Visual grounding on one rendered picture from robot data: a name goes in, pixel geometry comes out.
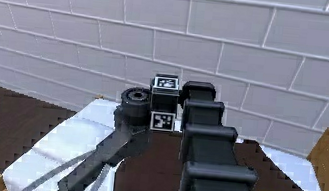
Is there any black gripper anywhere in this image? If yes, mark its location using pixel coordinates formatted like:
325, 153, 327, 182
57, 79, 157, 191

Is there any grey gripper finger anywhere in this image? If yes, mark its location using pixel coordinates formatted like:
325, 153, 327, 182
18, 142, 98, 191

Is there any wooden bed with white sheet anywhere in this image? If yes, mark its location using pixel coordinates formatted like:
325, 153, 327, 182
0, 84, 329, 191

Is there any dark brown blanket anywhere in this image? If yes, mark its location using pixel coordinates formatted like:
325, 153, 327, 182
112, 124, 329, 191

